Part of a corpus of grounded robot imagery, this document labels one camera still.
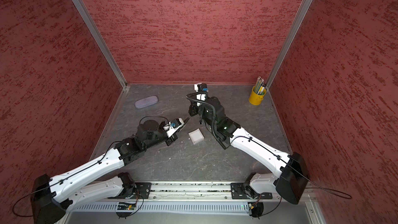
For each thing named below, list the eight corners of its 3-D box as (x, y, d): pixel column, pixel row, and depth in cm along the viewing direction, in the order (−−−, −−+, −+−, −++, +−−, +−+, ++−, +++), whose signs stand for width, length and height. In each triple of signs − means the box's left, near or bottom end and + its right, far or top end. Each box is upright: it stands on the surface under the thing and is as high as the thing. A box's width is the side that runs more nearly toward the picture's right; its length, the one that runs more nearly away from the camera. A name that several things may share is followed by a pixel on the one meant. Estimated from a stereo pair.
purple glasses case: (136, 109, 107) (135, 106, 105) (135, 103, 111) (134, 100, 108) (159, 102, 111) (158, 100, 109) (157, 96, 115) (156, 94, 112)
